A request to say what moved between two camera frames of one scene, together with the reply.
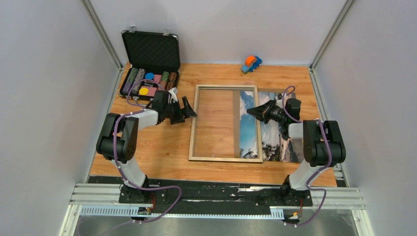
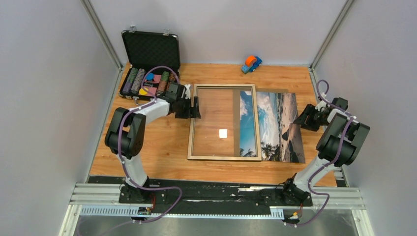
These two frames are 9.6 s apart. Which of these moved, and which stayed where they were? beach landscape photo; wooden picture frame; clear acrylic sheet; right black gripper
Moved: right black gripper
Stayed: wooden picture frame; clear acrylic sheet; beach landscape photo
